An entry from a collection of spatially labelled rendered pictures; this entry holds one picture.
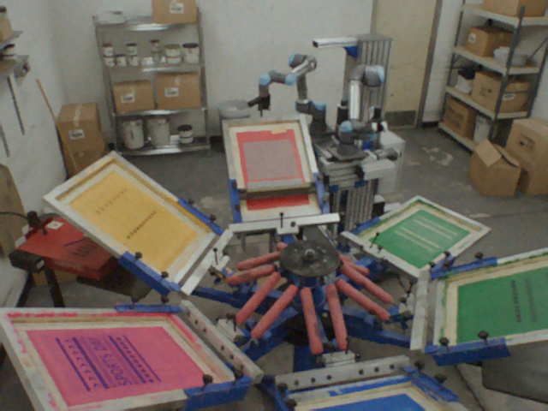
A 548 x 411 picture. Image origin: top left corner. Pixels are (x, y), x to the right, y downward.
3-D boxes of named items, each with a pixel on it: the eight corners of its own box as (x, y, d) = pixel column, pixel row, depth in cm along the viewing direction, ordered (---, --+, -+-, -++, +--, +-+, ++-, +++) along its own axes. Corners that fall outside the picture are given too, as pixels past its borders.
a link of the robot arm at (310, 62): (323, 69, 358) (291, 90, 324) (311, 67, 363) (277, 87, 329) (324, 54, 351) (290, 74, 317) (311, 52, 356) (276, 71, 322)
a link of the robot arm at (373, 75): (354, 136, 351) (362, 62, 323) (374, 137, 350) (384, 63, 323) (356, 142, 341) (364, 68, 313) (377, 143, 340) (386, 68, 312)
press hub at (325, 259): (265, 399, 312) (264, 232, 243) (321, 390, 318) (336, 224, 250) (276, 455, 279) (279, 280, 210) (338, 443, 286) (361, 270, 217)
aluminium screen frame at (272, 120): (222, 122, 327) (222, 119, 323) (303, 117, 337) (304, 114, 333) (235, 225, 292) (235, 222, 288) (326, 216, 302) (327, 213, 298)
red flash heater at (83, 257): (14, 261, 276) (8, 245, 269) (67, 222, 313) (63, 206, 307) (101, 284, 259) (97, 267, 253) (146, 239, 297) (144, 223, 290)
